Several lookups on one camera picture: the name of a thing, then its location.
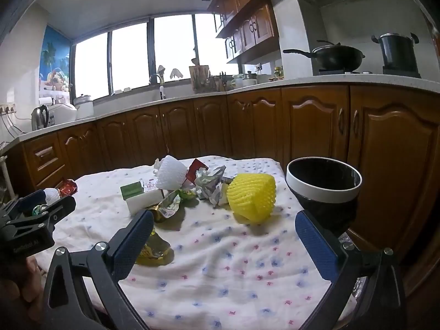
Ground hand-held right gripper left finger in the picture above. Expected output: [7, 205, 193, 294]
[43, 209, 155, 330]

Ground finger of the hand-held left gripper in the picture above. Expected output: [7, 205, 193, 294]
[5, 196, 77, 234]
[0, 190, 48, 221]

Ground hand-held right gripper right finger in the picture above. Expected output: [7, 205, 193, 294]
[295, 210, 408, 330]

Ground black bin with white rim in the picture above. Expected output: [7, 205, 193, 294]
[286, 157, 362, 234]

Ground green cardboard box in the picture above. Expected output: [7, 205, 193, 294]
[120, 181, 145, 200]

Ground yellow foam fruit net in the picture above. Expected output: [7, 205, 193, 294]
[226, 174, 277, 222]

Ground foil snack bag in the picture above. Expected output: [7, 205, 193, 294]
[194, 165, 229, 208]

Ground person's left hand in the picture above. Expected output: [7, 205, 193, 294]
[0, 256, 45, 317]

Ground gold green candy wrapper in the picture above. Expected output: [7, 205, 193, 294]
[136, 229, 172, 268]

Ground shiny red wrapper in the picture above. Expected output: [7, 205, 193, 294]
[59, 179, 78, 196]

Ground silver foil mat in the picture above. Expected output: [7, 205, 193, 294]
[339, 230, 367, 303]

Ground white foam block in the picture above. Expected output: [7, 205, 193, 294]
[125, 189, 166, 215]

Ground gold foil wrapper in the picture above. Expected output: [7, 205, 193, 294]
[148, 192, 183, 222]

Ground steel electric kettle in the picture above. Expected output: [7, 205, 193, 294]
[32, 105, 49, 131]

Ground white foam fruit net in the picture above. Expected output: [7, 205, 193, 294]
[153, 155, 188, 191]

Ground printed white tablecloth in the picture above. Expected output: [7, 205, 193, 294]
[34, 156, 358, 330]

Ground white rice cooker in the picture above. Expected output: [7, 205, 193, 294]
[48, 101, 78, 124]

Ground red wrapper piece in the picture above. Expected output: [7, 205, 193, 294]
[186, 159, 207, 188]

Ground brown wooden lower cabinets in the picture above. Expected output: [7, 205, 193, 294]
[7, 84, 440, 296]

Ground brown wooden cabinets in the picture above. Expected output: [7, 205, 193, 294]
[210, 0, 286, 64]
[7, 84, 440, 296]

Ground kitchen faucet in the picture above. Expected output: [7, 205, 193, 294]
[149, 74, 167, 100]

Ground kitchen window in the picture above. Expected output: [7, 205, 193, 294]
[70, 14, 241, 100]

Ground gas stove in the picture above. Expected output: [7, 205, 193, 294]
[318, 69, 373, 75]

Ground white pot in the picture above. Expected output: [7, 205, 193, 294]
[232, 74, 258, 88]

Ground wooden cutting board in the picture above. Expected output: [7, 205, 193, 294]
[188, 65, 211, 93]

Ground black wok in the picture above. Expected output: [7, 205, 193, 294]
[283, 40, 365, 72]

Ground black stock pot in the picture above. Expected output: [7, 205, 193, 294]
[371, 32, 420, 69]

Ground brown wooden upper cabinets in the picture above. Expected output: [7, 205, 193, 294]
[210, 0, 286, 64]

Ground blue wall poster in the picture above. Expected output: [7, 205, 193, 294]
[38, 26, 71, 93]

